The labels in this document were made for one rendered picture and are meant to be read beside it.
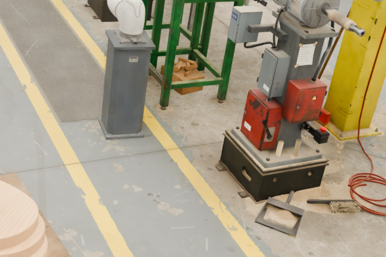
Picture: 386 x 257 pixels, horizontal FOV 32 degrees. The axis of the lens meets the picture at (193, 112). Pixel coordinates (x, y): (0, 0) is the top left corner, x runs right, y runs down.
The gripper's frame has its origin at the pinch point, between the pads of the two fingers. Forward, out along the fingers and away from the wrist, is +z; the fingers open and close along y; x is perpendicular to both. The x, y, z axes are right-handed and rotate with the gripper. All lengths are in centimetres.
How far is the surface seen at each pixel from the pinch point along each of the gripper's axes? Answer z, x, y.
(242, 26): 36, -5, 37
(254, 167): 69, -84, 18
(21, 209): 170, -30, 198
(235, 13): 31, 0, 41
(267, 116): 65, -50, 19
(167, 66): -44, -71, 30
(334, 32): 71, 9, -1
